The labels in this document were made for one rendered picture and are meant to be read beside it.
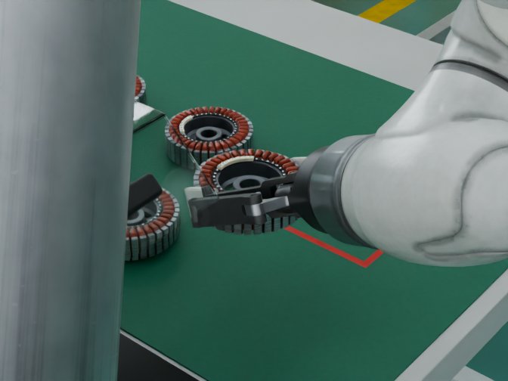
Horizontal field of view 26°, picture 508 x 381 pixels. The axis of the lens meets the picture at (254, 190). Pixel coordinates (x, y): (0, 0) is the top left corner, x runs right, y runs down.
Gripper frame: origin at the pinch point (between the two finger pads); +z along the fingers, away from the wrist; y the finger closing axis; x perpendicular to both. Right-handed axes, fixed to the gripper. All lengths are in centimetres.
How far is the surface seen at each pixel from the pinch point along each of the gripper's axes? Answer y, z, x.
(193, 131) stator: 8.3, 33.2, 4.8
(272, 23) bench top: 34, 57, 17
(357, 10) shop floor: 139, 206, 18
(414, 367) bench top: 9.4, -7.0, -20.7
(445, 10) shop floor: 164, 194, 11
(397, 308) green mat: 12.8, -0.4, -16.6
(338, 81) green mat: 33, 38, 6
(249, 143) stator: 12.7, 26.5, 2.0
